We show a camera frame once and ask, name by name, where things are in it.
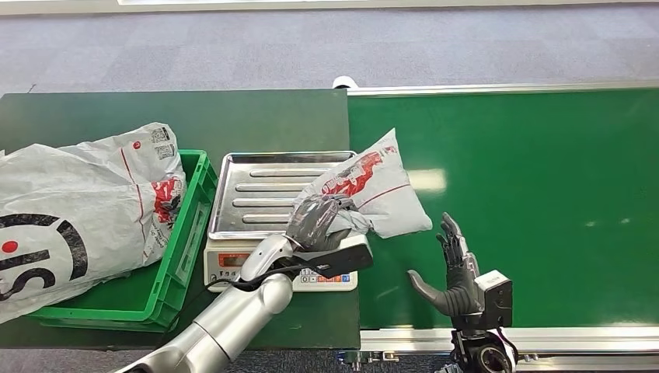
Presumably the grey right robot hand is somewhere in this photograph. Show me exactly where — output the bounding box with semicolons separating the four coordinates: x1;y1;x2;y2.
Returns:
406;211;483;318

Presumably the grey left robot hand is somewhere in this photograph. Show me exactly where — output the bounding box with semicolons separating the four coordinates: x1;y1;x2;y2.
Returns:
284;193;359;253

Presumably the small grey courier package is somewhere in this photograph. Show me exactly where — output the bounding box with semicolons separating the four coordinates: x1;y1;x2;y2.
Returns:
293;128;434;239

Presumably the green conveyor belt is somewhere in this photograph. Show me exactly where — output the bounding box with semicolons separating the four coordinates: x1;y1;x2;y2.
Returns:
347;88;659;330

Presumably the steel scale tray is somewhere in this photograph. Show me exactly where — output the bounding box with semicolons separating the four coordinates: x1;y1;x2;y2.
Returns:
207;150;357;242

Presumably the white electronic scale body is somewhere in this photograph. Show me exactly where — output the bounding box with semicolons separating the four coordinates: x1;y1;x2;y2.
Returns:
204;234;359;294

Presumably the green plastic crate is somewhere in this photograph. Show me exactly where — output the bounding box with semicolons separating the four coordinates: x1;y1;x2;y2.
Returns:
28;149;219;333

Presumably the large grey courier bag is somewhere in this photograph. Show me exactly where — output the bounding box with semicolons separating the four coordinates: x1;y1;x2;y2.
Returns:
0;122;187;326

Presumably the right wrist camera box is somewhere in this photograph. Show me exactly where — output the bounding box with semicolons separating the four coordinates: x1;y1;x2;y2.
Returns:
473;270;514;329

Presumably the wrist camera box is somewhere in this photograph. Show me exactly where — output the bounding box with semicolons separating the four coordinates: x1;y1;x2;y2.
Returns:
293;242;375;281
473;270;514;329

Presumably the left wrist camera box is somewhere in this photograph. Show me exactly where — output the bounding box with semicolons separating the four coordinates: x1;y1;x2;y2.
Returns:
293;242;375;281

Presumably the aluminium conveyor rail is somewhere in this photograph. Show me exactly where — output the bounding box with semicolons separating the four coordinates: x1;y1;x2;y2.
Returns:
359;326;659;357
347;79;659;97

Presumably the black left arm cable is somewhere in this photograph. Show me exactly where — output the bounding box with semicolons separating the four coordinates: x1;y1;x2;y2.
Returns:
205;262;330;294

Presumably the metal conveyor bracket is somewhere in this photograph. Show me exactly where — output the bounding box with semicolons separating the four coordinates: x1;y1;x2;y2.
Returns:
336;351;400;373

